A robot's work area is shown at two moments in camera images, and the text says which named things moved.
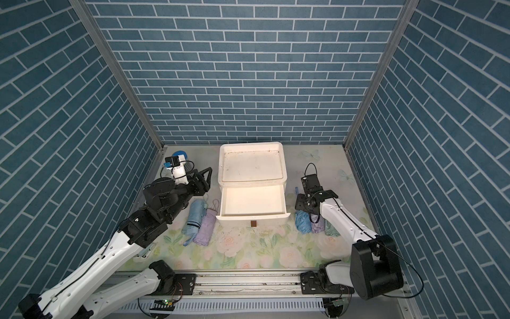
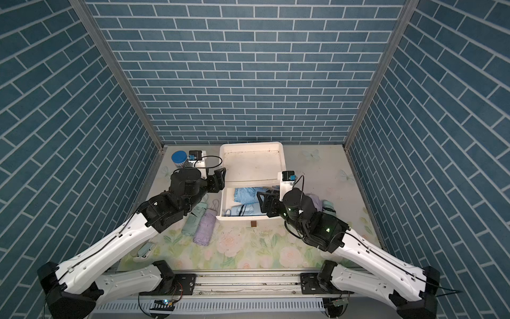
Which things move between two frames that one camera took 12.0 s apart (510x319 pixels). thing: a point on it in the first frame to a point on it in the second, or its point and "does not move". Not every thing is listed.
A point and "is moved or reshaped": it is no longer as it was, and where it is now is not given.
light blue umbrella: [197, 210] to [247, 207]
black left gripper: [204, 186] to [216, 177]
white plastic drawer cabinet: [252, 164] does not move
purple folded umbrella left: [205, 228] does not move
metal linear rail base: [252, 292] does not move
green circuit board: [163, 304] does not move
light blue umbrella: [303, 220] is moved or reshaped
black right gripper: [299, 202] to [271, 197]
